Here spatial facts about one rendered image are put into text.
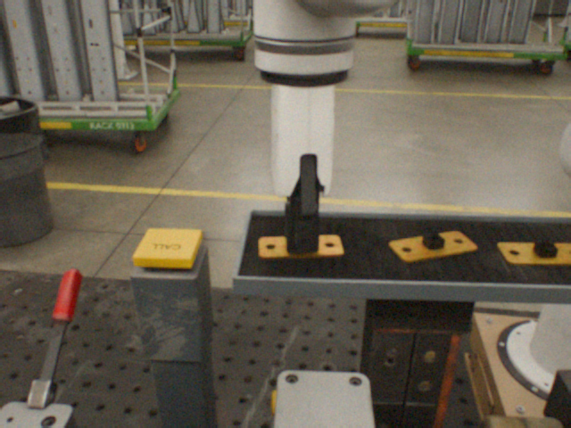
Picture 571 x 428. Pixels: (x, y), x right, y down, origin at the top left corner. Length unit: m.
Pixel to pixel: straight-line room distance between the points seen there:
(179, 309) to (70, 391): 0.56
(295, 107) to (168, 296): 0.24
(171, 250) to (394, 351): 0.26
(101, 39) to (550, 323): 3.91
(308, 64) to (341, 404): 0.27
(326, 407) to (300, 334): 0.69
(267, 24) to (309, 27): 0.03
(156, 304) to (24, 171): 2.41
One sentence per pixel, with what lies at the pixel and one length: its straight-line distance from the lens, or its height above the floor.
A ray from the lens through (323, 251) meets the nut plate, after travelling 0.51.
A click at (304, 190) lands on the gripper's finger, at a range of 0.43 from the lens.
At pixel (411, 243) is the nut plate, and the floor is 1.16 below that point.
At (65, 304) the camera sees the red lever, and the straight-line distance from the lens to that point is 0.56.
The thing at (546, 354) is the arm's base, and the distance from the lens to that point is 0.95.
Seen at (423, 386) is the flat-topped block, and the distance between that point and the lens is 0.61.
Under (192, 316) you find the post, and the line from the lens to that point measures 0.55.
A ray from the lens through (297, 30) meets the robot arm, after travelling 0.41.
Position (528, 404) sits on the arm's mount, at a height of 0.81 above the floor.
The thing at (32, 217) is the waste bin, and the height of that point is 0.15.
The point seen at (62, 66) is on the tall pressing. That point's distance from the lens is 4.54.
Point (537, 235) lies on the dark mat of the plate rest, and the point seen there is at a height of 1.16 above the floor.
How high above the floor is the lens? 1.44
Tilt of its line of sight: 27 degrees down
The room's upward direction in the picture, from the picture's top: straight up
